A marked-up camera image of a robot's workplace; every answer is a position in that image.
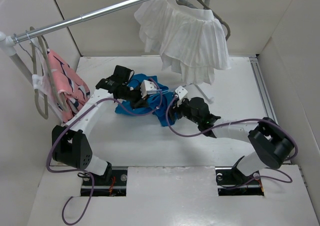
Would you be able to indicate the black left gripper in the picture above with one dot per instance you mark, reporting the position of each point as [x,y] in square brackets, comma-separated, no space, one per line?
[140,102]

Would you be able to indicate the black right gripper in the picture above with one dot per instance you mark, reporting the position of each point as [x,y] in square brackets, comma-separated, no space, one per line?
[176,108]

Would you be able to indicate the blue t shirt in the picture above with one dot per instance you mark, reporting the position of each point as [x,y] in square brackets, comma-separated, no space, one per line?
[153,101]

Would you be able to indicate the light blue wire hanger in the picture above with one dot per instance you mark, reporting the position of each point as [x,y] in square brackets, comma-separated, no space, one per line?
[158,92]

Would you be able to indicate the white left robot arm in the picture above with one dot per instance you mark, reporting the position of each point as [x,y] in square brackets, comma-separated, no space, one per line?
[70,145]

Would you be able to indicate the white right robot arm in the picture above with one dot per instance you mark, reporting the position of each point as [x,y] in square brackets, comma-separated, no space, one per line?
[271,144]

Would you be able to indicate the grey velvet hanger inner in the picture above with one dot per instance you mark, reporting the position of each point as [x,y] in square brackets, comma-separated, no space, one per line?
[53,81]

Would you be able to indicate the grey velvet hanger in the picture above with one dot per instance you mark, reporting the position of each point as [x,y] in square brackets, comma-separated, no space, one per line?
[53,81]
[44,113]

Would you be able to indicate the grey hanger holding skirt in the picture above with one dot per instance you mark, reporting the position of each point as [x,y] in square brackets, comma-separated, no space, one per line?
[205,5]

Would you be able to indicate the grey velvet hanger outer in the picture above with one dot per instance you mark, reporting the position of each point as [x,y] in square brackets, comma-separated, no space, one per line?
[44,113]

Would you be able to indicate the pink shark print garment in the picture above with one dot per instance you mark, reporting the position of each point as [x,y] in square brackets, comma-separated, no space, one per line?
[72,90]

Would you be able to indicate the white pleated skirt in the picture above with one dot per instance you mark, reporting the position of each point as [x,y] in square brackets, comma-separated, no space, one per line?
[190,41]

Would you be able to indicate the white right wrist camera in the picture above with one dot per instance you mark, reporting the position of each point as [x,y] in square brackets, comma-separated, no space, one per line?
[180,94]

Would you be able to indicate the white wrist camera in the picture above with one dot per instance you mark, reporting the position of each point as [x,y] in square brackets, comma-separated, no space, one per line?
[180,94]
[147,87]

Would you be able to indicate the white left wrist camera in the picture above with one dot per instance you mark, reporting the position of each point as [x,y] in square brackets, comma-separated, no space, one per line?
[147,87]

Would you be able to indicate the aluminium rail right edge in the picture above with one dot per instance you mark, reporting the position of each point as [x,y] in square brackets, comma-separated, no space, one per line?
[262,88]

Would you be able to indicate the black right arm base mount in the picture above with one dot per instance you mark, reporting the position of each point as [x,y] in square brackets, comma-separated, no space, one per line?
[231,182]

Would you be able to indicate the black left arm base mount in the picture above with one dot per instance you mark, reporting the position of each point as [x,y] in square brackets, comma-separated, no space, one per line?
[112,184]

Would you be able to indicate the silver clothes rack rail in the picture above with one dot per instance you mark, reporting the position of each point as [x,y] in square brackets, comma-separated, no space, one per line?
[28,35]

